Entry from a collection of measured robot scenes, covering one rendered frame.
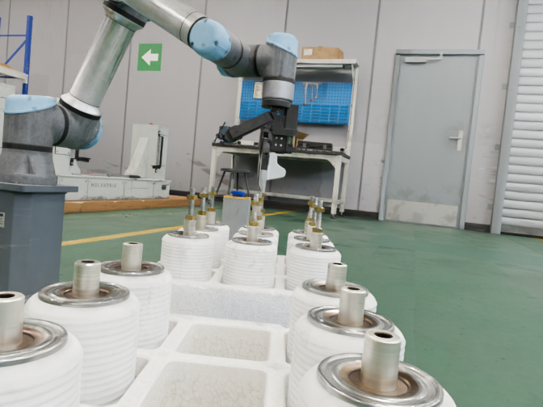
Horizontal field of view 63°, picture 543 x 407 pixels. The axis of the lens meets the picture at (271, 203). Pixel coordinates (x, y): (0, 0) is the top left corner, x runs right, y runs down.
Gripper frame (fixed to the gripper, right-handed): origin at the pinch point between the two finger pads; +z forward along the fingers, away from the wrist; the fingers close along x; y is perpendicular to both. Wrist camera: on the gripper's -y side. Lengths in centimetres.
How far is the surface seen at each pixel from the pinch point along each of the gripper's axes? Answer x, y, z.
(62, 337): -76, -18, 10
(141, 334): -57, -16, 16
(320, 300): -60, 2, 10
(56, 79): 651, -282, -128
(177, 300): -29.5, -14.7, 20.1
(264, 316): -31.6, 0.1, 21.3
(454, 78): 407, 256, -143
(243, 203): 14.2, -2.6, 5.3
